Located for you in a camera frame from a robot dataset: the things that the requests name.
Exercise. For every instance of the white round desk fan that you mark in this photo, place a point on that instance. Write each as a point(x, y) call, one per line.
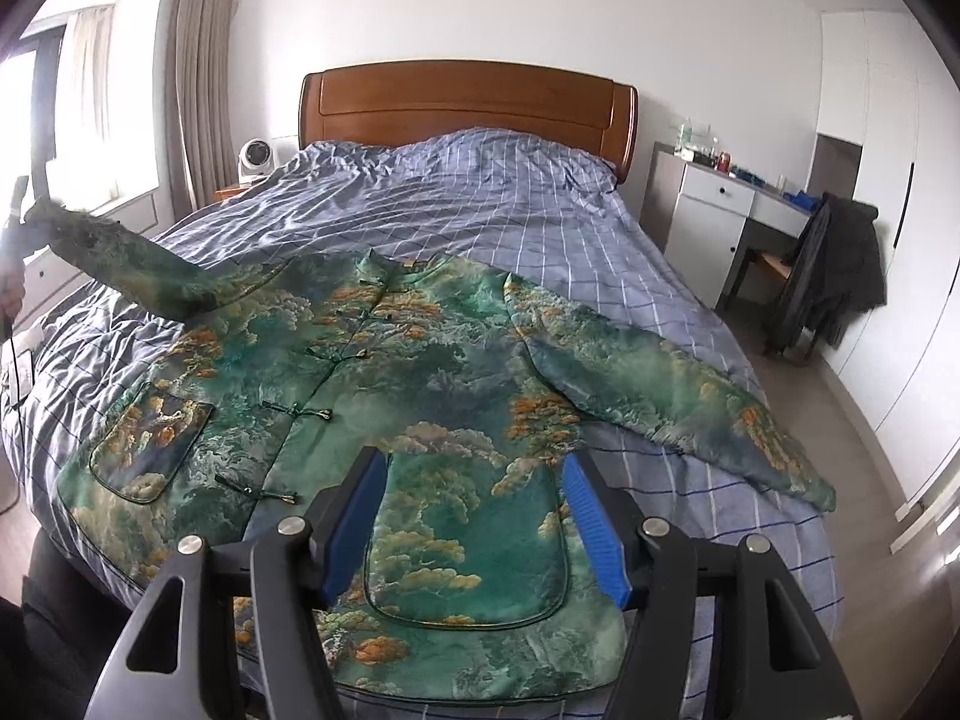
point(256, 161)

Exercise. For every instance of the brown wooden headboard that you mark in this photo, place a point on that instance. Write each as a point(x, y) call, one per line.
point(395, 103)

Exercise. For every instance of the wooden chair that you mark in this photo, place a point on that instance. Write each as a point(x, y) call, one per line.
point(780, 269)

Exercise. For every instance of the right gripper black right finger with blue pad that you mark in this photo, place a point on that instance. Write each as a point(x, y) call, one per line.
point(770, 658)

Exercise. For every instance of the person's left hand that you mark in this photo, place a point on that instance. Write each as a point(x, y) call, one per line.
point(12, 287)

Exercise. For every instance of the beige window curtain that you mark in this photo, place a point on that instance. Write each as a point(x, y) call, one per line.
point(199, 152)

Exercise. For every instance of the white wardrobe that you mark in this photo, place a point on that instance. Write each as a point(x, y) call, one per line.
point(886, 90)

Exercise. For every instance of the white window side cabinet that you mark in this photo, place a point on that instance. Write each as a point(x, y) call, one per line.
point(103, 249)

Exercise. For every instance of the white desk with drawers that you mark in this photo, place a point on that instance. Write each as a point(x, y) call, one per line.
point(703, 221)

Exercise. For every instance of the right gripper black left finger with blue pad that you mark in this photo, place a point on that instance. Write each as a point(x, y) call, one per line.
point(176, 657)

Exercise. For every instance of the wooden bedside table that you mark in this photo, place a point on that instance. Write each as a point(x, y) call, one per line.
point(226, 193)

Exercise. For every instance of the green landscape print silk jacket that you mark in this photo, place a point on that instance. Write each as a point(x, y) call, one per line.
point(475, 383)

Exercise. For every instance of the black coat on chair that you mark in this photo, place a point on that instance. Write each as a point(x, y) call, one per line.
point(837, 274)

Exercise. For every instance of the clear bottle on desk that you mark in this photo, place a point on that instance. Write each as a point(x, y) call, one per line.
point(684, 134)

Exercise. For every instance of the blue plaid bed duvet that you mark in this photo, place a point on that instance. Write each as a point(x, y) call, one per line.
point(549, 212)

